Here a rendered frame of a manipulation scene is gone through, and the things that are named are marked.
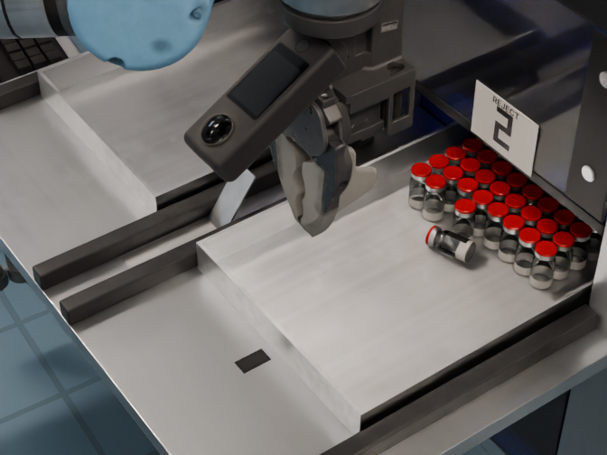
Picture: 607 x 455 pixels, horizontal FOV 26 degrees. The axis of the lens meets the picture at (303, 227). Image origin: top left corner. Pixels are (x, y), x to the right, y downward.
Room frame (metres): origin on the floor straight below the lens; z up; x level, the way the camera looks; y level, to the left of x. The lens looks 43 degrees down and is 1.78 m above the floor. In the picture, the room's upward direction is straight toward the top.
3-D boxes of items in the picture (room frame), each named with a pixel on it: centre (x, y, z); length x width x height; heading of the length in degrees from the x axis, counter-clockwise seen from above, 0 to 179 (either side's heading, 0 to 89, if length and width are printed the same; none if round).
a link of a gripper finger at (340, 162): (0.73, -0.02, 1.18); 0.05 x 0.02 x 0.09; 35
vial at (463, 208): (0.96, -0.16, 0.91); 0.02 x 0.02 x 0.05
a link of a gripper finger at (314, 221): (0.75, -0.03, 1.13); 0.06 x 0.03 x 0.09; 125
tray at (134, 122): (1.19, 0.08, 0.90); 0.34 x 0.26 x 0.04; 125
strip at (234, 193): (0.96, 0.11, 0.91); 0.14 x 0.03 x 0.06; 125
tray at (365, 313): (0.91, -0.11, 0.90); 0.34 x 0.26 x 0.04; 125
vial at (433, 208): (0.99, -0.13, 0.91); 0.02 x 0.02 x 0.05
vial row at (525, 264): (0.96, -0.18, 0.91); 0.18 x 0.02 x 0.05; 35
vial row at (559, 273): (0.97, -0.20, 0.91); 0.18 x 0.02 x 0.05; 35
